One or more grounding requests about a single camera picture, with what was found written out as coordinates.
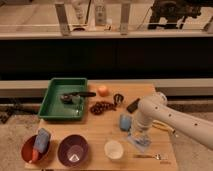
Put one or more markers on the orange fruit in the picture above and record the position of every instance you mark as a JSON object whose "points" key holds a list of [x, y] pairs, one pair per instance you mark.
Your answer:
{"points": [[103, 91]]}

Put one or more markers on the black handled scoop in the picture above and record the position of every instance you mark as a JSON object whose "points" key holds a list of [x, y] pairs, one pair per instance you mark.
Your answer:
{"points": [[75, 97]]}

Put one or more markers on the purple bowl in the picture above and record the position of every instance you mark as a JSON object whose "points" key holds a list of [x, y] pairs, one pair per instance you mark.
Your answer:
{"points": [[73, 151]]}

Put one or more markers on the dark grape bunch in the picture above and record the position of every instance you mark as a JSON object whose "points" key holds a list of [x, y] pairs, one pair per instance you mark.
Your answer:
{"points": [[102, 106]]}

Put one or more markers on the silver spoon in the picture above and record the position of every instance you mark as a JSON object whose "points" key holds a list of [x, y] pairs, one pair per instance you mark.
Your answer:
{"points": [[156, 156]]}

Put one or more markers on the black rectangular remote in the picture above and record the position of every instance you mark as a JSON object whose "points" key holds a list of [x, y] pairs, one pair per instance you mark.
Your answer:
{"points": [[133, 106]]}

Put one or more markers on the blue rolled cup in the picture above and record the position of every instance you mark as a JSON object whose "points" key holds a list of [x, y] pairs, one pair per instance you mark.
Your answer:
{"points": [[125, 122]]}

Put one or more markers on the blue-white towel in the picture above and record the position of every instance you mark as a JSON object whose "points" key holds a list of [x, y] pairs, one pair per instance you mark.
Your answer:
{"points": [[141, 143]]}

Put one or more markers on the orange carrot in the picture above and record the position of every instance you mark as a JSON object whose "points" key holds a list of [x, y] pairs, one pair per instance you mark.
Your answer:
{"points": [[35, 156]]}

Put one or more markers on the red bowl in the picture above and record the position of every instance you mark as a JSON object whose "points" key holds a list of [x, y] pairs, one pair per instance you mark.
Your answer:
{"points": [[27, 148]]}

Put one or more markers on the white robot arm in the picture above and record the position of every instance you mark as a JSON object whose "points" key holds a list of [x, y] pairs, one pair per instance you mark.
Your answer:
{"points": [[154, 107]]}

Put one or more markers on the blue sponge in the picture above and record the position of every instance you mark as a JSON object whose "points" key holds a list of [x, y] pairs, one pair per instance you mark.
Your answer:
{"points": [[42, 139]]}

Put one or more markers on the white paper cup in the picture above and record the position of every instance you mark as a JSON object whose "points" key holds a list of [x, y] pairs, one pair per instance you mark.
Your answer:
{"points": [[113, 150]]}

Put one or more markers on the green plastic tray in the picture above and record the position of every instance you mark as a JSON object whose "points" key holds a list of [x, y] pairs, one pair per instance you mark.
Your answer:
{"points": [[53, 109]]}

